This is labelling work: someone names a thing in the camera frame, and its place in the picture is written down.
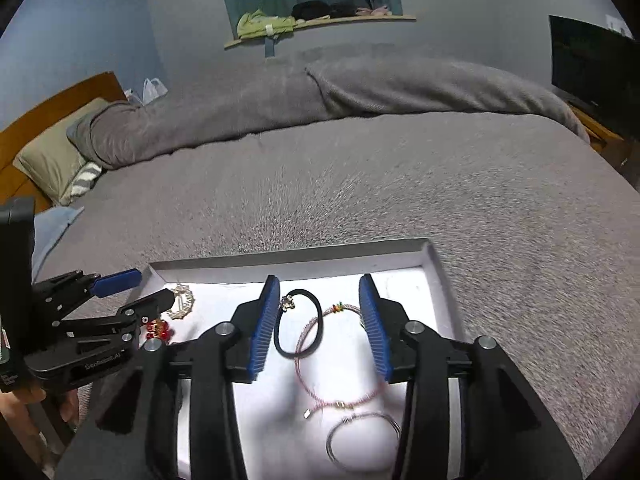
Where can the black television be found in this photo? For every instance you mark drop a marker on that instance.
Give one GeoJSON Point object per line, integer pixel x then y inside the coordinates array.
{"type": "Point", "coordinates": [595, 70]}

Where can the wooden television stand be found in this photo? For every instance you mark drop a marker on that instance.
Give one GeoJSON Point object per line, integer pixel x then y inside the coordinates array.
{"type": "Point", "coordinates": [595, 130]}

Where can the green cloth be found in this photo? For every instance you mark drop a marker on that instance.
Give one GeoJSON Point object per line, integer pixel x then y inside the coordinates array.
{"type": "Point", "coordinates": [260, 25]}

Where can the person's left hand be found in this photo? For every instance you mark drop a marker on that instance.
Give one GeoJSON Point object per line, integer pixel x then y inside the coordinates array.
{"type": "Point", "coordinates": [15, 415]}

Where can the striped pillow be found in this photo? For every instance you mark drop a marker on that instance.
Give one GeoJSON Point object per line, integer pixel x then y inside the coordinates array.
{"type": "Point", "coordinates": [82, 180]}

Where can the light blue sheet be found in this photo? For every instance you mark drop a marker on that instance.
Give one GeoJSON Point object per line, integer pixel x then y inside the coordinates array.
{"type": "Point", "coordinates": [52, 230]}

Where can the white plastic bag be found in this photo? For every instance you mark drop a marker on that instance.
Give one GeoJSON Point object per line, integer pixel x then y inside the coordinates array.
{"type": "Point", "coordinates": [154, 91]}

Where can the grey duvet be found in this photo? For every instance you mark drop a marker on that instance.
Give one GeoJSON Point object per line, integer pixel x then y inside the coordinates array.
{"type": "Point", "coordinates": [325, 90]}

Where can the silver bangle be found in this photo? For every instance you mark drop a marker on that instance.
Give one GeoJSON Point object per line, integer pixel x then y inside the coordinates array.
{"type": "Point", "coordinates": [370, 415]}

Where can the tan pillow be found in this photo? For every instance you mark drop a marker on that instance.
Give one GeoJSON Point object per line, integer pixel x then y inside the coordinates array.
{"type": "Point", "coordinates": [50, 160]}

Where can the pink small item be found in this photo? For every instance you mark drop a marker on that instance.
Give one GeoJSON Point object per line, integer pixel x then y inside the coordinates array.
{"type": "Point", "coordinates": [375, 9]}

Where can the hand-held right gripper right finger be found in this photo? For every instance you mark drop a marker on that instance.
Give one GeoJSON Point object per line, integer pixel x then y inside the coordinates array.
{"type": "Point", "coordinates": [377, 335]}

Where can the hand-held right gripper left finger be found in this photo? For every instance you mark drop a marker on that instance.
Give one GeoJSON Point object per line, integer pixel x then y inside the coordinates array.
{"type": "Point", "coordinates": [262, 335]}

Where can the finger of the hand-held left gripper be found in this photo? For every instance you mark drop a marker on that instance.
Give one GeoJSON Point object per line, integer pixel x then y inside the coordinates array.
{"type": "Point", "coordinates": [117, 282]}
{"type": "Point", "coordinates": [145, 306]}

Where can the black cloth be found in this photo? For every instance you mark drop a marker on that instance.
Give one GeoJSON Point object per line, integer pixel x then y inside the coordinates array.
{"type": "Point", "coordinates": [315, 10]}

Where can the wooden headboard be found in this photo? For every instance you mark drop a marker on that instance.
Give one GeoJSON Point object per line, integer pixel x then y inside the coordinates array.
{"type": "Point", "coordinates": [30, 115]}

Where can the grey fleece bedspread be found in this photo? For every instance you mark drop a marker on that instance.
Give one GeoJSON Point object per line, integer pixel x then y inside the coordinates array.
{"type": "Point", "coordinates": [400, 185]}

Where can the grey cardboard box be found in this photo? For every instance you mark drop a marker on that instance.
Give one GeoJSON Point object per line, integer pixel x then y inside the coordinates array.
{"type": "Point", "coordinates": [325, 282]}

